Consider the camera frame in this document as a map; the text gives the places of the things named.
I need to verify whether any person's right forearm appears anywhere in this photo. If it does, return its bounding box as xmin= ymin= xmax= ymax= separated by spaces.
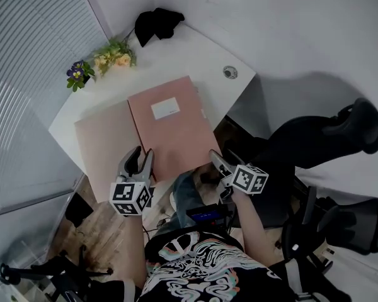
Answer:
xmin=234 ymin=190 xmax=277 ymax=269

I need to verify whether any black mesh office chair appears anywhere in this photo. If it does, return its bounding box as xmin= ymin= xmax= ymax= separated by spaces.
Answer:
xmin=222 ymin=98 xmax=378 ymax=229
xmin=282 ymin=186 xmax=378 ymax=295
xmin=0 ymin=243 xmax=114 ymax=302

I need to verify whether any black device blue screen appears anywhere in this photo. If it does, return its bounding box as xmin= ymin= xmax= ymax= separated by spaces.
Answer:
xmin=185 ymin=203 xmax=237 ymax=228

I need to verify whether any purple flower potted plant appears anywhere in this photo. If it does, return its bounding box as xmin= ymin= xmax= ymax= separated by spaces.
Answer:
xmin=66 ymin=60 xmax=96 ymax=92

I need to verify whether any person's left forearm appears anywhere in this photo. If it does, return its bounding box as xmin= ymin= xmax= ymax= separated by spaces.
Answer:
xmin=123 ymin=212 xmax=149 ymax=291

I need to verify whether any pink file box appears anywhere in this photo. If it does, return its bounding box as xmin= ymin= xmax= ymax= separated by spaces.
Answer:
xmin=127 ymin=75 xmax=223 ymax=182

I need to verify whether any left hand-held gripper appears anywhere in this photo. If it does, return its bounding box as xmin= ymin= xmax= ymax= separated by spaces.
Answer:
xmin=109 ymin=145 xmax=156 ymax=216

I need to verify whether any black cloth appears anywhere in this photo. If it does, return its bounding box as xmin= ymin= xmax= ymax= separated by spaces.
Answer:
xmin=134 ymin=7 xmax=186 ymax=48

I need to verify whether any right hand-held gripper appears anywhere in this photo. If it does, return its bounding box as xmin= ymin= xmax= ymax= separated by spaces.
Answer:
xmin=209 ymin=148 xmax=269 ymax=204

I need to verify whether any beige file box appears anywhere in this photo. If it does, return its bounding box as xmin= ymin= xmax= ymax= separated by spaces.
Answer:
xmin=74 ymin=101 xmax=157 ymax=204

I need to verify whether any person's black printed shirt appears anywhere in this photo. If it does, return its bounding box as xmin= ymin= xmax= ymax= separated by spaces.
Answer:
xmin=91 ymin=230 xmax=350 ymax=302

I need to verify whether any yellow artificial flower bouquet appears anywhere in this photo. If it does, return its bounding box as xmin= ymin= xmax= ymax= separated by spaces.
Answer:
xmin=93 ymin=36 xmax=138 ymax=77

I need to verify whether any round desk cable grommet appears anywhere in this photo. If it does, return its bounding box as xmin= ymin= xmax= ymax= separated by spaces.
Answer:
xmin=222 ymin=65 xmax=239 ymax=79

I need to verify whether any person's blue jeans leg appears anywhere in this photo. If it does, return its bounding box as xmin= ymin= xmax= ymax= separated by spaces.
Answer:
xmin=157 ymin=171 xmax=209 ymax=232

